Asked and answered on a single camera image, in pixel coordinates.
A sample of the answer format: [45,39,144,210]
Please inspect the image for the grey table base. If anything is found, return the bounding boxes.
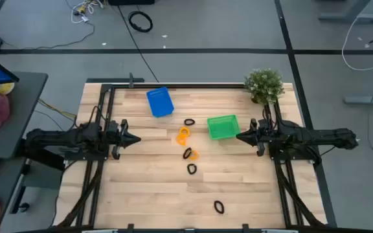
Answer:
[343,87,373,106]
[318,0,373,24]

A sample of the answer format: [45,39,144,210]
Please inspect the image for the white cable bundle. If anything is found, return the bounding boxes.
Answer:
[71,0,105,24]

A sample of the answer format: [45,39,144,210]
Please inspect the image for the long black floor cable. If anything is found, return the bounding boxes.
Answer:
[117,5,160,83]

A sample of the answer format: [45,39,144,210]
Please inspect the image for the small green potted plant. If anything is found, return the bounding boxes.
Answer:
[243,67,285,105]

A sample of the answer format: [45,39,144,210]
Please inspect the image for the desk foot with caster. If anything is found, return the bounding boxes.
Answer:
[10,161,32,214]

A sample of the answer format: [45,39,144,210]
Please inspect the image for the green plastic basket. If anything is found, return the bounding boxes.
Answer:
[207,114,242,140]

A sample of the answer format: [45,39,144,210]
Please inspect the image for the black aluminium table frame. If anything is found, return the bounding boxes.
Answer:
[53,77,338,233]

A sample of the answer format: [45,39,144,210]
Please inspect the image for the black floor box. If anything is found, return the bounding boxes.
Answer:
[107,0,155,6]

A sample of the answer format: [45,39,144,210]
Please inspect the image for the coiled black cable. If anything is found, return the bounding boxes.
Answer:
[128,10,153,33]

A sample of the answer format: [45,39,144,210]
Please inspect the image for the long white cable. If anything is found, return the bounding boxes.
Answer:
[341,14,373,71]

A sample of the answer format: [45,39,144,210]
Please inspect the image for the blue plastic basket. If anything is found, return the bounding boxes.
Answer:
[146,86,175,118]

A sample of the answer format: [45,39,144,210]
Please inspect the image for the yellow wires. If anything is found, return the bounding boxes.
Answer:
[37,98,77,121]

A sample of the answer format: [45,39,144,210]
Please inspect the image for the dark grey desk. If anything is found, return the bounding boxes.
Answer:
[0,157,28,227]

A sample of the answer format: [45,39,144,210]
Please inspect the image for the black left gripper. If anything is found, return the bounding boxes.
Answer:
[108,118,141,160]

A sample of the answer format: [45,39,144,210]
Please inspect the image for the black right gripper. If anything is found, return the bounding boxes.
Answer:
[236,118,271,157]

